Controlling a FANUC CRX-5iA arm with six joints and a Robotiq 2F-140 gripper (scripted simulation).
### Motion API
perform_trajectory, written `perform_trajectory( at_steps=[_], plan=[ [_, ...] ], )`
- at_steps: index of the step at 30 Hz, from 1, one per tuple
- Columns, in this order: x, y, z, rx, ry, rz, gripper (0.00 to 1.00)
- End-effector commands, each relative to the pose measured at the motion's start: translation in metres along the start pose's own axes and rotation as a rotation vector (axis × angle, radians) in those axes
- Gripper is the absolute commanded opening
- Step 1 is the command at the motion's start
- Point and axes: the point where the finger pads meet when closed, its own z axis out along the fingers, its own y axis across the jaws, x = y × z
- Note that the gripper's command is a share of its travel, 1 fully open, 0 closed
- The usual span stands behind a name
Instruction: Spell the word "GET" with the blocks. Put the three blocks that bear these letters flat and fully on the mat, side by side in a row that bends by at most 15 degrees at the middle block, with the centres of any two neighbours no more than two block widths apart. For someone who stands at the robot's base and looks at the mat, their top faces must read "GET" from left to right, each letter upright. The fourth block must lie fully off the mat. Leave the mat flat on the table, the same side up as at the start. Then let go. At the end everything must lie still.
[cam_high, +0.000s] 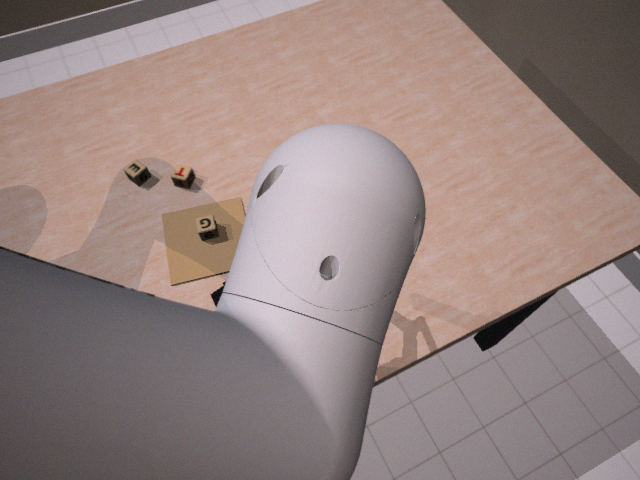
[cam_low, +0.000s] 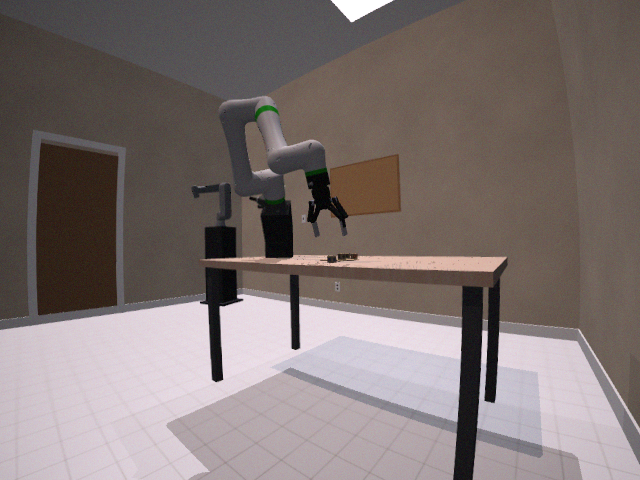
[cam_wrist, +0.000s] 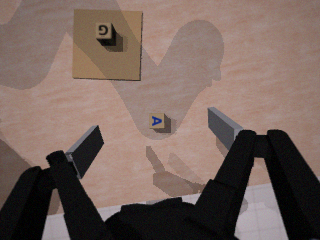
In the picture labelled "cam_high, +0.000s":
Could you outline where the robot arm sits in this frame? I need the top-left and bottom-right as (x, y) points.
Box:
(0, 123), (426, 480)

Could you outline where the tan flat mat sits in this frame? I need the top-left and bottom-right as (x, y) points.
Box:
(161, 197), (245, 286)

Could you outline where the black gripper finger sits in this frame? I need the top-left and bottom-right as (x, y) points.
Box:
(211, 282), (226, 306)

